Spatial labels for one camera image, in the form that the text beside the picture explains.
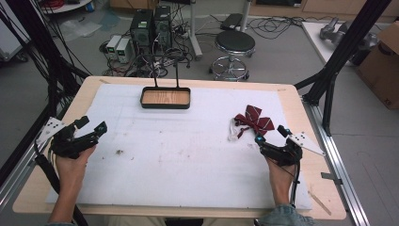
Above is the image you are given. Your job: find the black stand with wooden tray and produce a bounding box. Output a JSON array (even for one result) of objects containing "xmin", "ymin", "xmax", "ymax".
[{"xmin": 139, "ymin": 54, "xmax": 192, "ymax": 110}]

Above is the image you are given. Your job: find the person's right hand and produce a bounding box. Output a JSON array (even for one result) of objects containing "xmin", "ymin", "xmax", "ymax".
[{"xmin": 265, "ymin": 156, "xmax": 297, "ymax": 193}]

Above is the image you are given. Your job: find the person's left hand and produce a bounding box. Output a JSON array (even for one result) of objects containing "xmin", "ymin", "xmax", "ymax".
[{"xmin": 56, "ymin": 145, "xmax": 97, "ymax": 191}]

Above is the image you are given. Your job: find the round white table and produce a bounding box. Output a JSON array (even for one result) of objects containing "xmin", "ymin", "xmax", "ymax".
[{"xmin": 40, "ymin": 0, "xmax": 94, "ymax": 15}]

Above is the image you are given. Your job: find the black metal frame stand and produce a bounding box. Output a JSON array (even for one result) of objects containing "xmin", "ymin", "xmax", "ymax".
[
  {"xmin": 294, "ymin": 0, "xmax": 393, "ymax": 137},
  {"xmin": 0, "ymin": 0, "xmax": 92, "ymax": 189}
]

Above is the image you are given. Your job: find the black flat device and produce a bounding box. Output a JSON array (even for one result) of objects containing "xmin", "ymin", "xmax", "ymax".
[{"xmin": 219, "ymin": 12, "xmax": 245, "ymax": 32}]

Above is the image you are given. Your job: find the thin wooden stick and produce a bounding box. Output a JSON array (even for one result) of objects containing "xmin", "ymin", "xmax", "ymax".
[{"xmin": 308, "ymin": 190, "xmax": 333, "ymax": 217}]

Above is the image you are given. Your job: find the white power supply unit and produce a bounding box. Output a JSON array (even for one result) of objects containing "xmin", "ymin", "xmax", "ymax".
[
  {"xmin": 115, "ymin": 38, "xmax": 133, "ymax": 64},
  {"xmin": 104, "ymin": 34, "xmax": 122, "ymax": 60}
]

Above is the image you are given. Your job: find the aluminium rail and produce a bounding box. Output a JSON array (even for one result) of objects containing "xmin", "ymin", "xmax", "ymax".
[
  {"xmin": 301, "ymin": 95, "xmax": 373, "ymax": 226},
  {"xmin": 0, "ymin": 106, "xmax": 67, "ymax": 211}
]

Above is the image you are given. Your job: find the dark red striped bow tie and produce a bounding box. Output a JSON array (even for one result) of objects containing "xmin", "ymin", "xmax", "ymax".
[{"xmin": 228, "ymin": 105, "xmax": 276, "ymax": 142}]

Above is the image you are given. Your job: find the white board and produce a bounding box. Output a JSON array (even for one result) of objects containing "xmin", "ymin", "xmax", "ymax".
[{"xmin": 300, "ymin": 21, "xmax": 359, "ymax": 66}]

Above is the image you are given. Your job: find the tangle of black cables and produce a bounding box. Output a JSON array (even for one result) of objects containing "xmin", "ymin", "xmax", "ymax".
[{"xmin": 99, "ymin": 40, "xmax": 194, "ymax": 79}]

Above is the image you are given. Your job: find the black computer tower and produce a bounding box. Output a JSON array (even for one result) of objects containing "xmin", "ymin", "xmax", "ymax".
[
  {"xmin": 152, "ymin": 5, "xmax": 173, "ymax": 49},
  {"xmin": 129, "ymin": 8, "xmax": 155, "ymax": 49}
]

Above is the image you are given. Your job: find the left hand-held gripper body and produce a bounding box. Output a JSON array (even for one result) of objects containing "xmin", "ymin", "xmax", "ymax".
[{"xmin": 35, "ymin": 117, "xmax": 99, "ymax": 160}]

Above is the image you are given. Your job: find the white foam mat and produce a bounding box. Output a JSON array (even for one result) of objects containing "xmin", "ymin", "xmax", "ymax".
[{"xmin": 44, "ymin": 82, "xmax": 313, "ymax": 211}]

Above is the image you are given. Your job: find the small metal bracket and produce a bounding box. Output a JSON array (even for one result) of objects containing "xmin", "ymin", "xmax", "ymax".
[{"xmin": 320, "ymin": 171, "xmax": 344, "ymax": 186}]

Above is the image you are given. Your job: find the grey table leg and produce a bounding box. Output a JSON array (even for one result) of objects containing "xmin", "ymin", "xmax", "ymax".
[{"xmin": 187, "ymin": 0, "xmax": 204, "ymax": 61}]

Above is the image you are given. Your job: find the black sleeved gripper cable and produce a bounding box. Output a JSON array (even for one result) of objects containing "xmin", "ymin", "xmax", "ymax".
[{"xmin": 33, "ymin": 140, "xmax": 89, "ymax": 226}]

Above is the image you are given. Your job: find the brown cardboard box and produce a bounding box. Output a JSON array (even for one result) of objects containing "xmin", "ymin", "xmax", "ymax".
[{"xmin": 355, "ymin": 21, "xmax": 399, "ymax": 111}]

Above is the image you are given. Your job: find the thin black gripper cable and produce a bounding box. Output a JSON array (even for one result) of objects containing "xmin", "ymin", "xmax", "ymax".
[{"xmin": 289, "ymin": 161, "xmax": 303, "ymax": 209}]

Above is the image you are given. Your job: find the black round stool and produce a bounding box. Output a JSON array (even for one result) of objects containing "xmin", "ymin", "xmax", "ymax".
[{"xmin": 208, "ymin": 29, "xmax": 257, "ymax": 82}]

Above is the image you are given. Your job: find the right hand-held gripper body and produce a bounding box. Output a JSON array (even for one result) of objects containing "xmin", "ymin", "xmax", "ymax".
[{"xmin": 259, "ymin": 131, "xmax": 326, "ymax": 168}]

